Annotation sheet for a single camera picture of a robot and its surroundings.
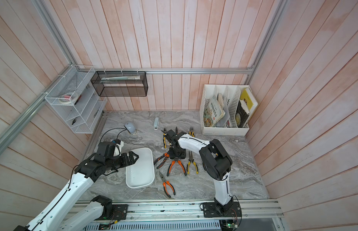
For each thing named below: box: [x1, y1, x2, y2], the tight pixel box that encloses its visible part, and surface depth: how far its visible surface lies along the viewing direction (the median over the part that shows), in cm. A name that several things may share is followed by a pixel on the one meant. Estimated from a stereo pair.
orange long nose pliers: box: [158, 171, 176, 198], surface depth 83 cm
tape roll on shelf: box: [58, 93, 73, 105], surface depth 75 cm
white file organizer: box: [199, 84, 259, 136], surface depth 103 cm
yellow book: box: [239, 88, 259, 115], surface depth 94 cm
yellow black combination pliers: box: [162, 132, 167, 149], surface depth 102 cm
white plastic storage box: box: [125, 147, 155, 189], surface depth 88 cm
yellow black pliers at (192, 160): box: [186, 150, 199, 175], surface depth 92 cm
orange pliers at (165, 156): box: [153, 152, 170, 169], surface depth 95 cm
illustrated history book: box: [203, 95, 226, 128], surface depth 100 cm
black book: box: [235, 99, 251, 129], surface depth 98 cm
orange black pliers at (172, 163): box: [166, 160, 188, 177], surface depth 90 cm
